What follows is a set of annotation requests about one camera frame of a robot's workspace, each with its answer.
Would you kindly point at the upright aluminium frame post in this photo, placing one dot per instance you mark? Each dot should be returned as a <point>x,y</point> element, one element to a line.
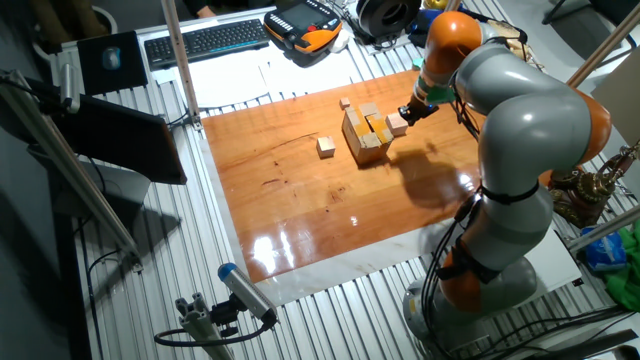
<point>180,60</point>

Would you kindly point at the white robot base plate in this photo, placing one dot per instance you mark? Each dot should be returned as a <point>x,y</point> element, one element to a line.
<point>555,270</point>

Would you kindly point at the beige flat panel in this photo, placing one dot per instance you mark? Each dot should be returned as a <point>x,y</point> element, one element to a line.
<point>620,95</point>

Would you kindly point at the medium wooden cube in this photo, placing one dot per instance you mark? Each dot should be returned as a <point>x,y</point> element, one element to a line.
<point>326,147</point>

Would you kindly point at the long slanted aluminium bar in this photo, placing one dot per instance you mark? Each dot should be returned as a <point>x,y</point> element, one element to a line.
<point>75,175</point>

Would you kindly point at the black computer keyboard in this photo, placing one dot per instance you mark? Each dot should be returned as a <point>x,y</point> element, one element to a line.
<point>207,42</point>

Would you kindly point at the white round object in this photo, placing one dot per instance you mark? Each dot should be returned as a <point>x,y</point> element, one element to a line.
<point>341,41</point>

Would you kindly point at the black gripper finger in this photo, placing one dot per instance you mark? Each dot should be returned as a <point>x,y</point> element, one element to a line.
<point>410,121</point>
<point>403,111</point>

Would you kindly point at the person's bare hand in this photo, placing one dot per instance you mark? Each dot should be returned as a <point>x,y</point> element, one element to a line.
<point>205,12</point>

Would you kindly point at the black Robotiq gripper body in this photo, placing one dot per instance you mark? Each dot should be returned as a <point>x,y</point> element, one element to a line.
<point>424,109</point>

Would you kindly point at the black orange teach pendant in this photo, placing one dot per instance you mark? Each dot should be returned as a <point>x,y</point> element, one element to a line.
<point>302,25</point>

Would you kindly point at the wooden block structure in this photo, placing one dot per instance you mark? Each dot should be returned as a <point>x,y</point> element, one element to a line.
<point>367,145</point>

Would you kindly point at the blue wipes packet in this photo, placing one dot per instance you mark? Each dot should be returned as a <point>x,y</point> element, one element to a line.
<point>605,250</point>

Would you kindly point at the white paper sheet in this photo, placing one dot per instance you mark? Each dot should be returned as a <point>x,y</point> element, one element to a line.
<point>227,80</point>
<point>315,72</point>

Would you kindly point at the black flat monitor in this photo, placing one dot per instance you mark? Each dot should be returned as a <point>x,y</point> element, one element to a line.
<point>125,140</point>

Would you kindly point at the glossy orange wooden board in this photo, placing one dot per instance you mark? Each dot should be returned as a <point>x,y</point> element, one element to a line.
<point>300,200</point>

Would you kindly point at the silver cylindrical camera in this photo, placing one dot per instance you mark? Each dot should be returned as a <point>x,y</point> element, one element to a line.
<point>68,87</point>

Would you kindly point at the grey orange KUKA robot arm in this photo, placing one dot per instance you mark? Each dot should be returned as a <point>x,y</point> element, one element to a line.
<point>535,135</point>

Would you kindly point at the silver camera with blue end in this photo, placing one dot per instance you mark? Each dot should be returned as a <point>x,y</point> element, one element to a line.
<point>247,294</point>

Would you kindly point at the black mouse pad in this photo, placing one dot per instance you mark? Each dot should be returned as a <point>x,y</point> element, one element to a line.
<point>112,62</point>

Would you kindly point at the grey computer mouse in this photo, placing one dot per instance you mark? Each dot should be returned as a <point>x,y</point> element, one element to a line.
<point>111,58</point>

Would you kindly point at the slanted aluminium frame bar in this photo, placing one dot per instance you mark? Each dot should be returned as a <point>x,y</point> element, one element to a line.
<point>605,228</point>
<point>600,52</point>

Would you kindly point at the grey monitor base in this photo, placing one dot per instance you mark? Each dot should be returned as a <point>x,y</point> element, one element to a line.
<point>120,192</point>

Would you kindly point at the small wooden cube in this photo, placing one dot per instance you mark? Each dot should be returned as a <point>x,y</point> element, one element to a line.
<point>345,103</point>

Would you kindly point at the short aluminium profile post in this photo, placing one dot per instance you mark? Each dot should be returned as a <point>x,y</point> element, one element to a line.
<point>202,330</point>

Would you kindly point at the large wooden cube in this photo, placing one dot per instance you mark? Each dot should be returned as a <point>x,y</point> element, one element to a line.
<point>397,125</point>

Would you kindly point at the small teal object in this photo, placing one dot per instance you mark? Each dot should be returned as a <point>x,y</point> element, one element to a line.
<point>417,63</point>

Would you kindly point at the green cloth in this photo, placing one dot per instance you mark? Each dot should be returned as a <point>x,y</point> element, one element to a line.
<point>625,285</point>

